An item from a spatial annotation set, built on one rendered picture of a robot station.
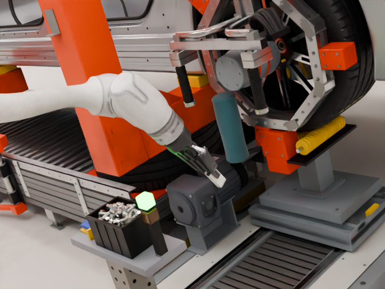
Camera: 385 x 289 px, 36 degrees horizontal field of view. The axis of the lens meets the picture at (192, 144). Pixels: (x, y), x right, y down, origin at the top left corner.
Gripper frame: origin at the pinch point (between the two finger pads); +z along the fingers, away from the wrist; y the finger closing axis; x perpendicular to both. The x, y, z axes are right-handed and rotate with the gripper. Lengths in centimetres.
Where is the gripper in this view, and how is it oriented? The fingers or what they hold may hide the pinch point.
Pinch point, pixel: (215, 176)
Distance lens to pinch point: 168.2
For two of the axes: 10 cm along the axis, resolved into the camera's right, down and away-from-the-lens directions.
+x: 4.6, -8.1, 3.6
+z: 5.8, 5.9, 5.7
